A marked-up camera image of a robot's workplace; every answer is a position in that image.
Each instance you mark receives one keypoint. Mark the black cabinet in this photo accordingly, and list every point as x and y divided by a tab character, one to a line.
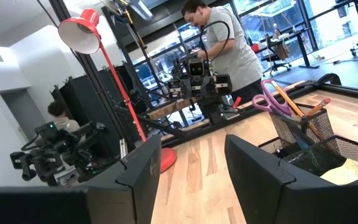
82	102

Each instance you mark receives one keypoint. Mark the grey door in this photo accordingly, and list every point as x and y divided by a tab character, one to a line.
23	112

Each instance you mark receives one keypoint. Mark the black office desk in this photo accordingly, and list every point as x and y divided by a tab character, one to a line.
303	46

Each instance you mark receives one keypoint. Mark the orange pencil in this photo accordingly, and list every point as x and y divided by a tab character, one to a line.
287	99
317	107

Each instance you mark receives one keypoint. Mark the red desk lamp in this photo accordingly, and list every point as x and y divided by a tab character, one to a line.
89	18

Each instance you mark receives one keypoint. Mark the yellow sticky note pad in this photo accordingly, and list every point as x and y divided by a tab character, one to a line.
350	171

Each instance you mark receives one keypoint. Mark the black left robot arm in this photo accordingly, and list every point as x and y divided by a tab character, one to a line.
179	67

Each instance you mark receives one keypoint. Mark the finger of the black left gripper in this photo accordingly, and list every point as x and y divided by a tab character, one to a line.
219	112
208	112

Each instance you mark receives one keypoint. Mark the black mesh desk organizer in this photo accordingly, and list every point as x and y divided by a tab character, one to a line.
319	124

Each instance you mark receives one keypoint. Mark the brown paper bag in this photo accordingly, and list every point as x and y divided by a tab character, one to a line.
281	46

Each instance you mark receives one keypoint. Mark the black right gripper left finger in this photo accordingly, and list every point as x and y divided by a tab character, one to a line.
104	202

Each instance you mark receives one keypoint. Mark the person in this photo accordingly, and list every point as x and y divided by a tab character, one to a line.
238	59
64	123

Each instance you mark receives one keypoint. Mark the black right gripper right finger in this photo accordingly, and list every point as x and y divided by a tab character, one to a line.
275	199

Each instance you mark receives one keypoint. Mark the black office chair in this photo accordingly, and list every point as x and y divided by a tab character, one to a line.
275	60

